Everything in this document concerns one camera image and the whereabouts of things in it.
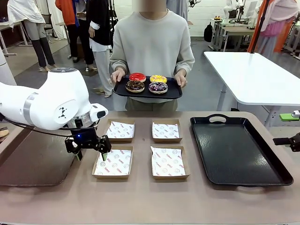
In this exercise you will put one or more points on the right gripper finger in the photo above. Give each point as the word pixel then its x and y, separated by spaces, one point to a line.
pixel 287 116
pixel 281 141

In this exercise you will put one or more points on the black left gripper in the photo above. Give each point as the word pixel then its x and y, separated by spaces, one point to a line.
pixel 84 139

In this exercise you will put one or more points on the white printed liner paper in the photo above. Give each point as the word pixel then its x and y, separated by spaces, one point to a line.
pixel 120 130
pixel 117 162
pixel 167 162
pixel 165 130

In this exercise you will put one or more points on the brown cardboard food box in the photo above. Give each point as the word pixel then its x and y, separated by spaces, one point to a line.
pixel 171 178
pixel 131 139
pixel 155 140
pixel 110 176

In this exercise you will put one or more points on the chocolate sprinkled donut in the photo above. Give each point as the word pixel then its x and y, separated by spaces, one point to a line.
pixel 130 87

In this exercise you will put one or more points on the purple glazed donut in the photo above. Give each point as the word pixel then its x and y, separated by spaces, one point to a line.
pixel 153 88

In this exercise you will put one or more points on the small black serving tray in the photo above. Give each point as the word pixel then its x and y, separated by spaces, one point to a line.
pixel 173 92

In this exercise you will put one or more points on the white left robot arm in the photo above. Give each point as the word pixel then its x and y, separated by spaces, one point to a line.
pixel 58 93

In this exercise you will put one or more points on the beige sleeved right forearm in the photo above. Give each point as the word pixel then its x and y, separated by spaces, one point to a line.
pixel 118 63

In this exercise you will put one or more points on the beige sleeved left forearm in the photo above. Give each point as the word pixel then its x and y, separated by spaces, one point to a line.
pixel 185 64

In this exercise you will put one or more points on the person's right hand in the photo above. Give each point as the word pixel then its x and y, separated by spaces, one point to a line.
pixel 118 76

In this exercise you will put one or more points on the person's left hand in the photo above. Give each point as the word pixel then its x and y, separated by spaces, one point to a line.
pixel 181 78

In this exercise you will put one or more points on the white table with legs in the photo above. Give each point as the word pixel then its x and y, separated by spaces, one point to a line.
pixel 253 75

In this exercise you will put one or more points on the red glazed donut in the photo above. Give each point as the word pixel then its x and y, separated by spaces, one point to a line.
pixel 134 77

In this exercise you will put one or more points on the plain tan donut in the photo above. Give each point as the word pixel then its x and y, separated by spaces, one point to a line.
pixel 3 133

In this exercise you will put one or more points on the orange hanging garment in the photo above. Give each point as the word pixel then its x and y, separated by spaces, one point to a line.
pixel 256 35

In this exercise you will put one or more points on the black stand pole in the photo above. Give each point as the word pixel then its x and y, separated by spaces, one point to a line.
pixel 257 32

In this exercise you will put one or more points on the yellow sprinkled donut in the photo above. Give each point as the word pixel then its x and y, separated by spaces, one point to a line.
pixel 154 79

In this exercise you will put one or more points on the light wooden background desk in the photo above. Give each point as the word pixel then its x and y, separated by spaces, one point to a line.
pixel 234 30

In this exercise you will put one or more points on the pink hanging garment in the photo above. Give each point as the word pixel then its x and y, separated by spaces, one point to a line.
pixel 279 14

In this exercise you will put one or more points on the person in dark trousers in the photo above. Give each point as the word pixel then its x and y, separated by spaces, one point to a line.
pixel 83 42

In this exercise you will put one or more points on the black backpack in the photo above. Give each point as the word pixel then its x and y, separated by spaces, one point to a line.
pixel 208 32

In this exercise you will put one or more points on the person in beige sweater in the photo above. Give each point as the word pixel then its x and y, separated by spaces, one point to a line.
pixel 152 42

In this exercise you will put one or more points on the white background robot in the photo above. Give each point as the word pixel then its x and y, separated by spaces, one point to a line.
pixel 228 9

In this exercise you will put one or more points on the person in black cardigan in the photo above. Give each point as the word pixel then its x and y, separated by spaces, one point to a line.
pixel 99 23

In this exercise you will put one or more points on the black office chair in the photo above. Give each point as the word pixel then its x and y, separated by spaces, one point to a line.
pixel 48 21

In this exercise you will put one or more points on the person in orange top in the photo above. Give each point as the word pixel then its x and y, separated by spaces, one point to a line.
pixel 65 11

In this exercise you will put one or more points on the white background desk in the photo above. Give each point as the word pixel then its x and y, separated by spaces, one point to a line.
pixel 9 27

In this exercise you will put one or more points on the grey hanging garment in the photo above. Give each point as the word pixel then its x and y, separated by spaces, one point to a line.
pixel 178 7

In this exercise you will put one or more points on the white cylindrical pedestal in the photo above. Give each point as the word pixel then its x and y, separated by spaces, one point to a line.
pixel 5 70

